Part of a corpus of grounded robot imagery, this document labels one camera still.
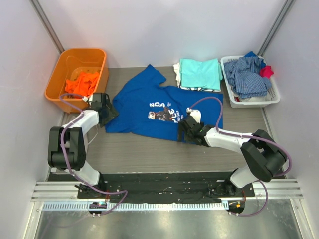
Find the aluminium corner post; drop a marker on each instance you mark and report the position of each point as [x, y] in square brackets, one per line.
[283, 13]
[47, 25]

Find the red cloth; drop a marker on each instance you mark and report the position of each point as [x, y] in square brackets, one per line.
[266, 71]

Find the blue t shirt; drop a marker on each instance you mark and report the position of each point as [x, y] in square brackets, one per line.
[149, 109]

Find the slotted white cable duct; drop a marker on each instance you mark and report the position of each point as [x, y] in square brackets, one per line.
[94, 206]

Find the white plastic laundry basket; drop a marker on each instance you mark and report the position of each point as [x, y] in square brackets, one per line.
[273, 95]

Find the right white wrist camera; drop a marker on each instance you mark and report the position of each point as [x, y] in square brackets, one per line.
[196, 114]

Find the blue checkered shirt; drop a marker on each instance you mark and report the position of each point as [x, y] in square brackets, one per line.
[243, 75]

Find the orange t shirt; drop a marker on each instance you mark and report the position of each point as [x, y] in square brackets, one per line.
[83, 85]

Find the orange plastic tub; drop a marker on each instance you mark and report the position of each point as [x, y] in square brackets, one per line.
[68, 67]

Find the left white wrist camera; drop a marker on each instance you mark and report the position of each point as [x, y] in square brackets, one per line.
[88, 99]

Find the folded teal t shirt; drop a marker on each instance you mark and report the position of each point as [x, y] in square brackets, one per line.
[200, 74]

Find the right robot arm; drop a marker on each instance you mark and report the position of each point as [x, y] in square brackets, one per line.
[263, 157]

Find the blue cloth in basket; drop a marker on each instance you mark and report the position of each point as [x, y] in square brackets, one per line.
[252, 54]

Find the right aluminium corner post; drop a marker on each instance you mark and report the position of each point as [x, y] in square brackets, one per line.
[283, 13]

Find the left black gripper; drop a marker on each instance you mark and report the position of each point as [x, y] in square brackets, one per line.
[108, 112]

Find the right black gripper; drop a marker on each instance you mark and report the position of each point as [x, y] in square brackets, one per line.
[184, 128]

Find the folded white printed t shirt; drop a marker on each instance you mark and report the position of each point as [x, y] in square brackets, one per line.
[176, 68]

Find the left aluminium corner post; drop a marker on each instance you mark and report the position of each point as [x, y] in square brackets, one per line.
[47, 25]

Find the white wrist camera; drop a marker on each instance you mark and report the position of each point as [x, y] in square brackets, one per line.
[196, 114]
[88, 99]

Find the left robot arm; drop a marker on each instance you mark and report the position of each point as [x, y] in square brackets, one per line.
[67, 148]

